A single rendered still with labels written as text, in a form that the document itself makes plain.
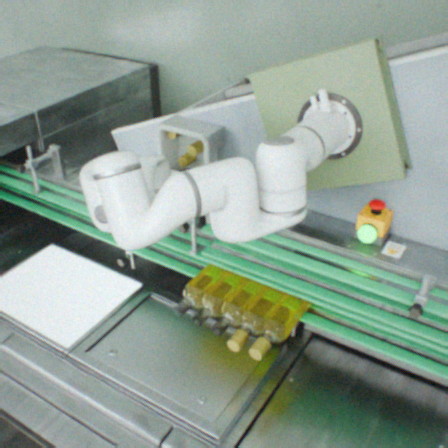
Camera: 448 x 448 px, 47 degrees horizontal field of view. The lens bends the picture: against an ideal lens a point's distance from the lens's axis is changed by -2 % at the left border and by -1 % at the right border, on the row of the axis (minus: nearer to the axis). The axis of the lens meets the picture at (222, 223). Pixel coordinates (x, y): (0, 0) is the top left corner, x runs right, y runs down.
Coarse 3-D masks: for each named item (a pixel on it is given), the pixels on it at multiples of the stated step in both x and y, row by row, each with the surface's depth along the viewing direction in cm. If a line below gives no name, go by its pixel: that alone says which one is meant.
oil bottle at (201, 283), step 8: (208, 264) 143; (200, 272) 140; (208, 272) 140; (216, 272) 140; (224, 272) 141; (192, 280) 137; (200, 280) 137; (208, 280) 137; (216, 280) 138; (192, 288) 134; (200, 288) 134; (208, 288) 135; (184, 296) 135; (192, 296) 133; (200, 296) 133; (200, 304) 134
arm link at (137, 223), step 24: (120, 192) 89; (144, 192) 91; (168, 192) 88; (192, 192) 89; (120, 216) 90; (144, 216) 89; (168, 216) 88; (192, 216) 91; (120, 240) 91; (144, 240) 89
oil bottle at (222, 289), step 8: (232, 272) 140; (224, 280) 137; (232, 280) 137; (240, 280) 137; (216, 288) 134; (224, 288) 134; (232, 288) 135; (208, 296) 132; (216, 296) 132; (224, 296) 132; (208, 304) 131; (216, 304) 130; (216, 312) 131
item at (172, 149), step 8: (160, 128) 146; (168, 128) 144; (176, 128) 143; (160, 136) 148; (184, 136) 152; (192, 136) 141; (200, 136) 139; (160, 144) 149; (168, 144) 152; (176, 144) 155; (184, 144) 154; (208, 144) 140; (160, 152) 150; (168, 152) 153; (176, 152) 156; (184, 152) 155; (200, 152) 152; (208, 152) 141; (168, 160) 154; (176, 160) 157; (200, 160) 153; (208, 160) 142; (176, 168) 159; (184, 168) 158
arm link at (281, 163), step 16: (304, 128) 105; (272, 144) 96; (288, 144) 96; (304, 144) 99; (320, 144) 104; (256, 160) 99; (272, 160) 95; (288, 160) 95; (304, 160) 98; (320, 160) 106; (256, 176) 100; (272, 176) 97; (288, 176) 96; (304, 176) 99; (272, 192) 98; (288, 192) 98; (304, 192) 100; (272, 208) 100; (288, 208) 99
